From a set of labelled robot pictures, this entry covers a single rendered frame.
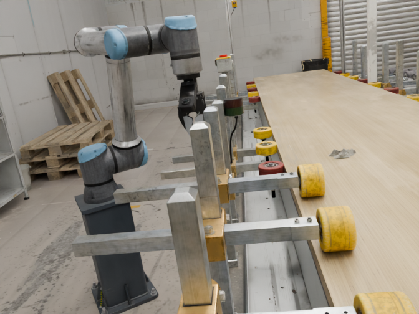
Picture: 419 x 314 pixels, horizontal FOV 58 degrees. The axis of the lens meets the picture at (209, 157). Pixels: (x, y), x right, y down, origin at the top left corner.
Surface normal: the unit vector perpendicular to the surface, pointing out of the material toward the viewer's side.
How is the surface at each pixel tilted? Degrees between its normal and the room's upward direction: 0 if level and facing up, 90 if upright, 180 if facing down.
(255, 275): 0
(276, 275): 0
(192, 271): 90
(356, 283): 0
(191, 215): 90
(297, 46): 90
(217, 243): 90
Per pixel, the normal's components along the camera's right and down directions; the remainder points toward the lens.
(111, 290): 0.45, 0.20
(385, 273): -0.13, -0.95
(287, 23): -0.05, 0.29
